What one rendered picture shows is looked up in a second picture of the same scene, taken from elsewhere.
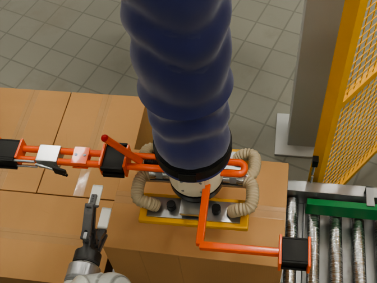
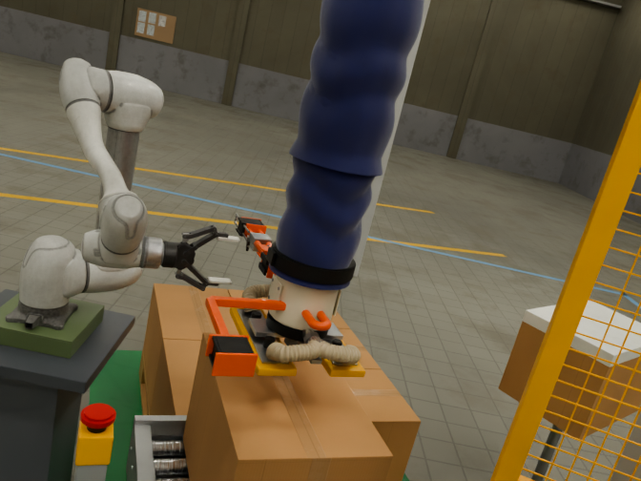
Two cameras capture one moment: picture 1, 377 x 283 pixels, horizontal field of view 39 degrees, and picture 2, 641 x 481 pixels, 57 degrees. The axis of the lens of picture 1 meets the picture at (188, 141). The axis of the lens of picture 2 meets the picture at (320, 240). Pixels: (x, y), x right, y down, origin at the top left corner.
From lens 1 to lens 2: 1.41 m
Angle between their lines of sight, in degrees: 56
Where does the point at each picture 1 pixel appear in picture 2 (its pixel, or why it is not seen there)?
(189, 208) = (258, 323)
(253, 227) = (280, 429)
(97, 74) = (443, 445)
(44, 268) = (184, 382)
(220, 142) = (311, 237)
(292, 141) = not seen: outside the picture
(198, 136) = (297, 198)
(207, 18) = (344, 40)
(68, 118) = not seen: hidden behind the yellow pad
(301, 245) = (241, 348)
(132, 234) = not seen: hidden behind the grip
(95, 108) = (376, 386)
